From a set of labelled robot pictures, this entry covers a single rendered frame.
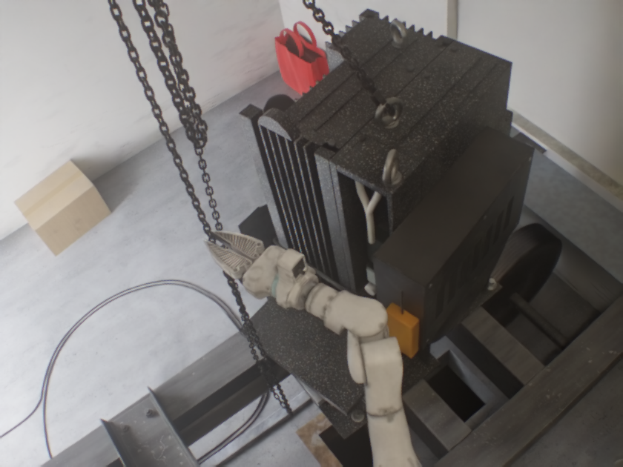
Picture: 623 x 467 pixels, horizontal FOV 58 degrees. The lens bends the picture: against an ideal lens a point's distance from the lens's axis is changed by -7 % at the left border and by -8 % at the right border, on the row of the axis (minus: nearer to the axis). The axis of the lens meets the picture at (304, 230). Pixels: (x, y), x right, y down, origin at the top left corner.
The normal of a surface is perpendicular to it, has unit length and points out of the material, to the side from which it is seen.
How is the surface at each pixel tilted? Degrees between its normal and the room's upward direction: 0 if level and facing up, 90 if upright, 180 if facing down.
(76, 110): 90
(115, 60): 90
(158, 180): 0
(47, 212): 0
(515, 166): 0
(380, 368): 47
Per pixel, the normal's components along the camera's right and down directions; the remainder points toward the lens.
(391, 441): -0.05, 0.15
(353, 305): -0.25, -0.69
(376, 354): -0.12, -0.43
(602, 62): -0.81, 0.54
